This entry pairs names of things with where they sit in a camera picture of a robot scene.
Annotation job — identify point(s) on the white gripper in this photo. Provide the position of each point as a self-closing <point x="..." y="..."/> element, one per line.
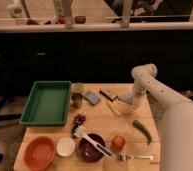
<point x="137" y="99"/>

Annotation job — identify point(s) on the grey towel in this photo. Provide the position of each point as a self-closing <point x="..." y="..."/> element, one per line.
<point x="127" y="98"/>

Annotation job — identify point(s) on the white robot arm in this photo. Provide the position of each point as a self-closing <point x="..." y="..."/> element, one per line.
<point x="177" y="129"/>

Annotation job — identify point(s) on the green chili pepper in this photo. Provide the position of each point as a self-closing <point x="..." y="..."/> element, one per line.
<point x="138" y="125"/>

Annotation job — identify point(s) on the blue sponge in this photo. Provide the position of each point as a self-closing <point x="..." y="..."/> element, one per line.
<point x="91" y="98"/>

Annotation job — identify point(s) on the orange tomato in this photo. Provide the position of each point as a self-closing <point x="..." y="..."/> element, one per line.
<point x="118" y="143"/>

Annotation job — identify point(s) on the silver fork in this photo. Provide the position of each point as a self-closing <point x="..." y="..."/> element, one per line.
<point x="125" y="157"/>

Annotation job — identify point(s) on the green lidded can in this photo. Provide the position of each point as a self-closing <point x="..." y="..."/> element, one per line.
<point x="77" y="94"/>

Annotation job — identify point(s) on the dark grape bunch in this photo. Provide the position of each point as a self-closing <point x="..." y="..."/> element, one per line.
<point x="79" y="120"/>

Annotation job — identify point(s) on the white dish brush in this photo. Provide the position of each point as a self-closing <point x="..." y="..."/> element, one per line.
<point x="79" y="131"/>

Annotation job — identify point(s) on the dark maroon bowl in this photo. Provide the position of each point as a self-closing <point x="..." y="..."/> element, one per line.
<point x="87" y="152"/>

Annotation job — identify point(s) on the small white bowl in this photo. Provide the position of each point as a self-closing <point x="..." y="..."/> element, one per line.
<point x="66" y="146"/>

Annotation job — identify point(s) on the green plastic tray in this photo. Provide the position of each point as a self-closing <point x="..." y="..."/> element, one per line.
<point x="47" y="104"/>

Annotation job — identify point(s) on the red object on far shelf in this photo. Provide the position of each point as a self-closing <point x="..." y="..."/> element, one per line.
<point x="80" y="19"/>

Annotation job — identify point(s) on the orange plastic bowl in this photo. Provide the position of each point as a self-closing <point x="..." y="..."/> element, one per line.
<point x="39" y="153"/>

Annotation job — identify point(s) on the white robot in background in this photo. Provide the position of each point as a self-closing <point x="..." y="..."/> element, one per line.
<point x="18" y="9"/>

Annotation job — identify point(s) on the yellow handled knife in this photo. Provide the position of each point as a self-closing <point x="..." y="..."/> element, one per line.
<point x="113" y="108"/>

